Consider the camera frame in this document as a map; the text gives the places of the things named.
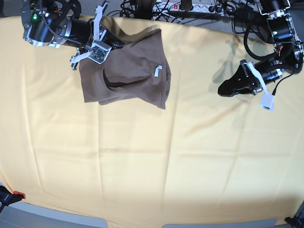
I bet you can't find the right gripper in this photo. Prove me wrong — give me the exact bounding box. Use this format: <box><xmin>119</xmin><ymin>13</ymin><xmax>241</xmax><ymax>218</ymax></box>
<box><xmin>68</xmin><ymin>19</ymin><xmax>131</xmax><ymax>49</ymax></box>

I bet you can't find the white power strip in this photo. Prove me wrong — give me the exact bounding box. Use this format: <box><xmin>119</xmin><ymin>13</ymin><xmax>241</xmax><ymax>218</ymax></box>
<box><xmin>152</xmin><ymin>1</ymin><xmax>238</xmax><ymax>15</ymax></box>

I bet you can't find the black stand behind table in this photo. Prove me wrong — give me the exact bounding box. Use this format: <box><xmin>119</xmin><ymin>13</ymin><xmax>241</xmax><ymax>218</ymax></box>
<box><xmin>134</xmin><ymin>0</ymin><xmax>156</xmax><ymax>20</ymax></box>

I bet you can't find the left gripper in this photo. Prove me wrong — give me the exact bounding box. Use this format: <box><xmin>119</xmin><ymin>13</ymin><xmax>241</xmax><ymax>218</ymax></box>
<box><xmin>218</xmin><ymin>60</ymin><xmax>285</xmax><ymax>97</ymax></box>

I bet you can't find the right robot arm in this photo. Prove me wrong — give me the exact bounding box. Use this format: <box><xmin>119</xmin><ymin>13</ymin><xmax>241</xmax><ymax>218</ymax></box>
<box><xmin>21</xmin><ymin>0</ymin><xmax>94</xmax><ymax>54</ymax></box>

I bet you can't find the yellow tablecloth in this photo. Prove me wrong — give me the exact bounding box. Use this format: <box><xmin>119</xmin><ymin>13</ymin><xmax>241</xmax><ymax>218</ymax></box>
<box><xmin>0</xmin><ymin>17</ymin><xmax>304</xmax><ymax>228</ymax></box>

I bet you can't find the black red clamp left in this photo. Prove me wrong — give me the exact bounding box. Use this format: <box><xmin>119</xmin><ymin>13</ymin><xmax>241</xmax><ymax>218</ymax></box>
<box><xmin>0</xmin><ymin>185</ymin><xmax>26</xmax><ymax>212</ymax></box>

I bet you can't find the black clamp right corner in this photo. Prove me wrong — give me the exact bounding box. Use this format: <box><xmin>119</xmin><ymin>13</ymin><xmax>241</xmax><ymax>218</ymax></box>
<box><xmin>285</xmin><ymin>210</ymin><xmax>304</xmax><ymax>228</ymax></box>

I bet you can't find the black power adapter box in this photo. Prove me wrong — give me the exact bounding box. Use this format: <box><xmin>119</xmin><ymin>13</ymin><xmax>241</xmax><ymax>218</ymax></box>
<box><xmin>232</xmin><ymin>5</ymin><xmax>272</xmax><ymax>42</ymax></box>

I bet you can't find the brown T-shirt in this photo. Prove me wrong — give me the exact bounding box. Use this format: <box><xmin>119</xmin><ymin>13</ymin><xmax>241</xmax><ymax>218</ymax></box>
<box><xmin>79</xmin><ymin>17</ymin><xmax>171</xmax><ymax>109</ymax></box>

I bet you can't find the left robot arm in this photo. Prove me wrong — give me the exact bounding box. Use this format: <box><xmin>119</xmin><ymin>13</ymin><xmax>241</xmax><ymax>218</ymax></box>
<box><xmin>218</xmin><ymin>0</ymin><xmax>304</xmax><ymax>97</ymax></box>

